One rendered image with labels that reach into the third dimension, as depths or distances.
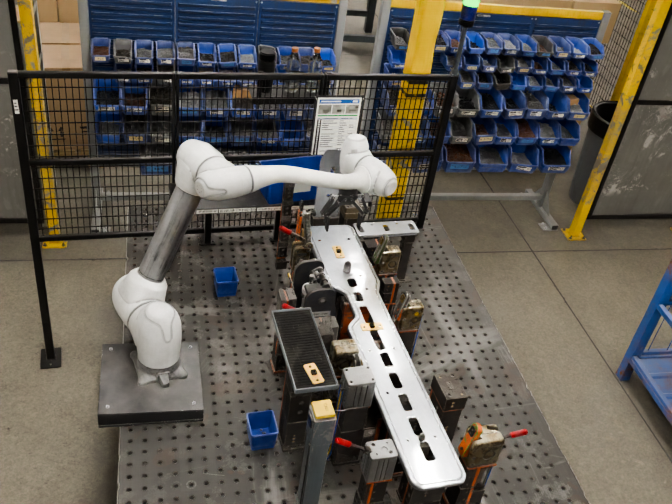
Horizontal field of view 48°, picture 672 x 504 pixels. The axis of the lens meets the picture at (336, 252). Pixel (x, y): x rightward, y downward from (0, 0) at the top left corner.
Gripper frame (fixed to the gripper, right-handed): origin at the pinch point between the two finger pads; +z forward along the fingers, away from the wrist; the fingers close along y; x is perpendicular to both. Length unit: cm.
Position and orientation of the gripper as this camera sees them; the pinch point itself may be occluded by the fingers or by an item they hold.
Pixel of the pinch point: (342, 226)
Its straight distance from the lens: 308.2
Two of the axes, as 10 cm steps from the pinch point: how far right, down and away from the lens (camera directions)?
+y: 9.6, -0.6, 2.8
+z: -1.3, 8.0, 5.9
